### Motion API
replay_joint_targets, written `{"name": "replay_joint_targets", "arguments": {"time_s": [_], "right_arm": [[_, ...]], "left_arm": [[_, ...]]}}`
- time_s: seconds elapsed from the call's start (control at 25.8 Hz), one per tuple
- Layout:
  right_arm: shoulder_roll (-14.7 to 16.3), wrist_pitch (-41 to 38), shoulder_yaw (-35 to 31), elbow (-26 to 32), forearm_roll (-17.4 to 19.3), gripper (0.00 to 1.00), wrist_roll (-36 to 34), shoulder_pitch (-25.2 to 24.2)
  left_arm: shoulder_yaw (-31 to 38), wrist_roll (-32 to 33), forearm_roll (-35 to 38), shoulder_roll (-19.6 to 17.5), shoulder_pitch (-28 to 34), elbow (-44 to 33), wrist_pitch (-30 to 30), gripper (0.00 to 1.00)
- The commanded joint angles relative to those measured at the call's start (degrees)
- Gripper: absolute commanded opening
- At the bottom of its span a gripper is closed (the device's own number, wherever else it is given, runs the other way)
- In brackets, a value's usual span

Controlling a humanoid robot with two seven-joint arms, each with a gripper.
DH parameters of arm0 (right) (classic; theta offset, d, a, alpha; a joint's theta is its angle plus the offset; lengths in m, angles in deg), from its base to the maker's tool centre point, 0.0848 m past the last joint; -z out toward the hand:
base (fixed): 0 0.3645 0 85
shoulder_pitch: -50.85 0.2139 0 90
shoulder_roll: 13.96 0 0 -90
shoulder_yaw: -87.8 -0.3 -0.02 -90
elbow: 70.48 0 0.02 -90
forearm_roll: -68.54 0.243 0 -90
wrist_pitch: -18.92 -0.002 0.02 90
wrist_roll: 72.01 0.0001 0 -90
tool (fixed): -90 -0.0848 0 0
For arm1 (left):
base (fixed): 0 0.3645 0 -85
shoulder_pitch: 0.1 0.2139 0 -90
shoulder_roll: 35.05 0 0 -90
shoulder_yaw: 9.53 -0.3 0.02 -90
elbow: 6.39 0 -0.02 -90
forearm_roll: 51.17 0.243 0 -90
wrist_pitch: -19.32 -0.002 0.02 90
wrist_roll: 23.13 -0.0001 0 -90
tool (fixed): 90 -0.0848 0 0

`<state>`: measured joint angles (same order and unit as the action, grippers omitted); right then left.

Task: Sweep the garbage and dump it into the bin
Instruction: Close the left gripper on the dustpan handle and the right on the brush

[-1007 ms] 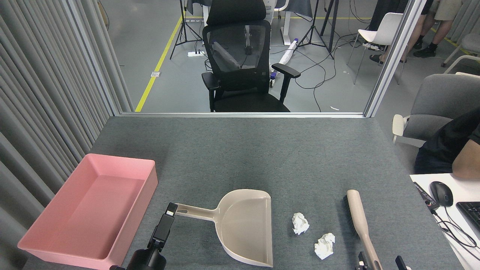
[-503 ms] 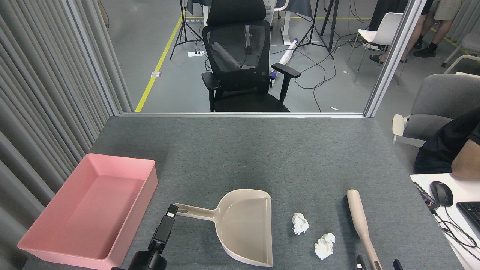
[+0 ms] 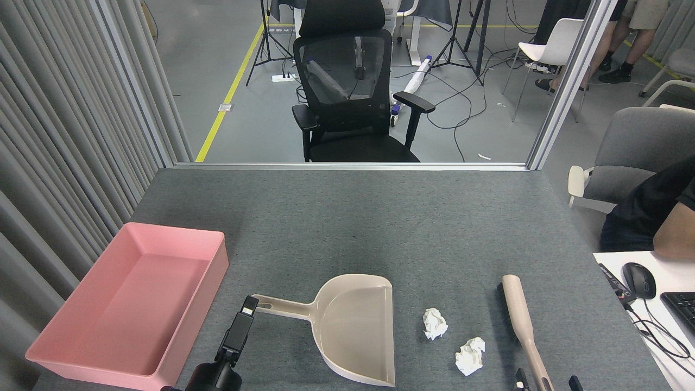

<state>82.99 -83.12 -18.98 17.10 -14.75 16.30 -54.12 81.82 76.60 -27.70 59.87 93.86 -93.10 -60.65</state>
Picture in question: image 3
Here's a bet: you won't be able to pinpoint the silver frame post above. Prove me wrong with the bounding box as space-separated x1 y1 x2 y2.
527 0 620 171
90 0 193 166

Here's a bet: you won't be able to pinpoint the black desk cables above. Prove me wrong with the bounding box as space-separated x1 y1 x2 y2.
624 299 695 362

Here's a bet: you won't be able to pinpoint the black mesh office chair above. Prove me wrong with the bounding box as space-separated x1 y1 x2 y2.
292 0 436 162

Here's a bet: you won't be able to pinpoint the large white paper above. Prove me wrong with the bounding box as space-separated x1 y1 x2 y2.
455 337 486 376

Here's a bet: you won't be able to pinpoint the black floor cable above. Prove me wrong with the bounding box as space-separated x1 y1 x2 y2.
391 33 538 162

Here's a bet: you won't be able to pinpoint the grey upholstered armchair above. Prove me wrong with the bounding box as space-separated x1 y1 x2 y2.
568 104 695 213

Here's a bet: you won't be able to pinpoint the grey chair with white frame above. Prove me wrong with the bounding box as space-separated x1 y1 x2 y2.
639 48 695 106

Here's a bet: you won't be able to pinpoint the black tripod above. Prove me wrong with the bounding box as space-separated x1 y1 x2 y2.
245 0 294 86
432 0 492 86

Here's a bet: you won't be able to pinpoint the white roll with blue ends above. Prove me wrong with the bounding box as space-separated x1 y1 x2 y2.
390 54 433 127

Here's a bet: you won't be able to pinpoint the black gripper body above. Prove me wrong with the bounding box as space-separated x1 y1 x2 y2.
186 361 242 391

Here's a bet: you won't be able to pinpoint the beige hand brush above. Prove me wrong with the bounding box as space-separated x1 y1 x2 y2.
497 274 555 391

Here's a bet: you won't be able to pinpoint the black computer mouse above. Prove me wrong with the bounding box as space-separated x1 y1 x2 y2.
622 262 657 300

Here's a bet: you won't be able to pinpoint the pink plastic bin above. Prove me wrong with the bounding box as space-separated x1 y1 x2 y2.
25 222 229 390

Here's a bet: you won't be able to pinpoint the white stand leg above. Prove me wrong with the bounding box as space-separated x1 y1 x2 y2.
406 15 425 67

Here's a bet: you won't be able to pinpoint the black keyboard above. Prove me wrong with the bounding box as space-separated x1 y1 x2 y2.
660 292 695 336

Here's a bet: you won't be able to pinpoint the beige plastic dustpan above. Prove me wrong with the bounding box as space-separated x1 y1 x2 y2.
251 274 396 388

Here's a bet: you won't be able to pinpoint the silver frame rail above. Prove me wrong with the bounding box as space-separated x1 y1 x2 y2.
174 161 530 172

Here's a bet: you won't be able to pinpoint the small white paper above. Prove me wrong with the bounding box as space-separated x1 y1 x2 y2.
423 308 449 340

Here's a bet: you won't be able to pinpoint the black device with red button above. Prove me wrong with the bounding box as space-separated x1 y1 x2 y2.
598 263 637 305

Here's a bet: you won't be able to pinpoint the standing person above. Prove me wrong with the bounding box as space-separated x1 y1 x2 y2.
595 0 674 85

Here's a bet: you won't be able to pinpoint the seated person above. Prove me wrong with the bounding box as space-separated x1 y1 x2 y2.
599 156 695 260

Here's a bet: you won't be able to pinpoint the grey pleated curtain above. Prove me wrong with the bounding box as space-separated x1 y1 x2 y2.
0 0 174 391

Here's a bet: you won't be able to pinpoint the white desk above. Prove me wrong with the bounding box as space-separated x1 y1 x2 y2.
593 250 695 391

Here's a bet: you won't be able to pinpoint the white plastic chair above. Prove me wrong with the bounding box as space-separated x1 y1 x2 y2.
502 18 592 123

